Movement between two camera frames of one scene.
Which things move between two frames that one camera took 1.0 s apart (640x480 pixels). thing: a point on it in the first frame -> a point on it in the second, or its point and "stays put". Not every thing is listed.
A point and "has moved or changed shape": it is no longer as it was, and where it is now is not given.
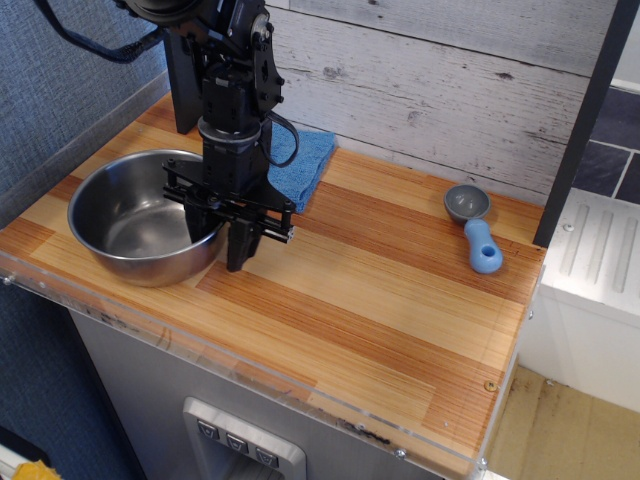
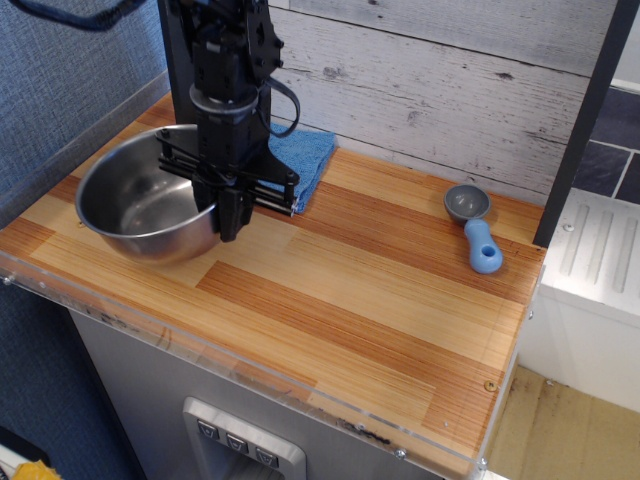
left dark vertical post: x=186 y=72 stays put
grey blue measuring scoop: x=471 y=203 stays put
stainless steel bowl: x=129 y=230 has moved or changed shape
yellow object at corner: x=36 y=470 stays put
